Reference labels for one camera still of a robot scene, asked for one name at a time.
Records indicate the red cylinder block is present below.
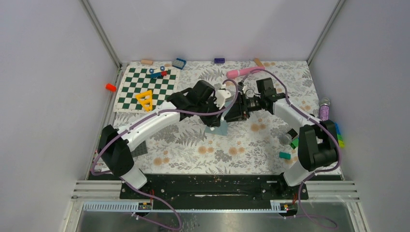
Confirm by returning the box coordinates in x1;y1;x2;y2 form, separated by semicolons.
105;83;117;92

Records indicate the blue grey lego brick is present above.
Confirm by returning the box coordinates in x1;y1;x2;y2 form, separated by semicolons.
172;58;187;70

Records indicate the blue red toy car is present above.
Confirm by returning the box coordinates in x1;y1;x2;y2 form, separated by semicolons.
147;66;168;78

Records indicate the purple cable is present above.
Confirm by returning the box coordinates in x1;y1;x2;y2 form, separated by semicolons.
239;68;343;193
90;79;240;231

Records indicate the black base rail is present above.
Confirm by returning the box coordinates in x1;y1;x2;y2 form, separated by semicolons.
120;173;310;211

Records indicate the pink marker pen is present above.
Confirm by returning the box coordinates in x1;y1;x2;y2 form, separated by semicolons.
226;66;265;79

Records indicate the teal green envelope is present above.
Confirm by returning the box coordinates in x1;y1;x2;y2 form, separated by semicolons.
205;111;228;136

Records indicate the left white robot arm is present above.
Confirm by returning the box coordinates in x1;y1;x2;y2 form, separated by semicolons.
95;80;233;199

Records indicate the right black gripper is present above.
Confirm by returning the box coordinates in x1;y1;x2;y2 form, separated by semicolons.
224;92;264;123

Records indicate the beige wooden cylinder left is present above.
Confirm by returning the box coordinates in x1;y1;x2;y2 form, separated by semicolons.
140;59;154;65

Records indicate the beige wooden cylinder right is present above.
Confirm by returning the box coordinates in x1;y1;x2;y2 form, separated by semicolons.
253;58;264;67

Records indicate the beige wooden cylinder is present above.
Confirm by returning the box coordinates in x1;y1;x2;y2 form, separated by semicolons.
140;59;154;65
253;58;264;67

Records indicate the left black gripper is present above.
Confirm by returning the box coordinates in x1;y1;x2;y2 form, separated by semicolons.
196;97;226;128

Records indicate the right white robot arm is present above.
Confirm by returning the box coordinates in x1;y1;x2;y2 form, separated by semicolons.
224;78;338;199

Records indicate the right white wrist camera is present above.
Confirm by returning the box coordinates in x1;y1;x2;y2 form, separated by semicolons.
238;82;256;98

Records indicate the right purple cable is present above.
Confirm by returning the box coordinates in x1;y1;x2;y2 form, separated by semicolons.
239;68;343;193

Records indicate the purple lego brick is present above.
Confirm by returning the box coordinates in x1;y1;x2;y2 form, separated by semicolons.
214;58;225;64

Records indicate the green white chessboard mat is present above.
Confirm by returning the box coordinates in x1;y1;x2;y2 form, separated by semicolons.
113;65;180;113

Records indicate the yellow triangle frame toy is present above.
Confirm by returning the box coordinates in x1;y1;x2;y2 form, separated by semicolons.
135;90;153;112

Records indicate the dark grey lego baseplate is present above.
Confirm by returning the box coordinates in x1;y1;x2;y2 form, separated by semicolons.
131;141;148;158

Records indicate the purple glitter microphone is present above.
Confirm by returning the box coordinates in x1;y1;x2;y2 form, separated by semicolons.
319;98;330;121

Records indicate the teal small block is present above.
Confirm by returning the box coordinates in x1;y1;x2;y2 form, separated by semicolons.
279;152;292;160

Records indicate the colourful stacked block toy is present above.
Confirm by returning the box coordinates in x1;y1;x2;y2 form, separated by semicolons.
289;123;345;149

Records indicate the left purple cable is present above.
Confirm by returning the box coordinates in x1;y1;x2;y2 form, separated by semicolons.
90;79;240;231

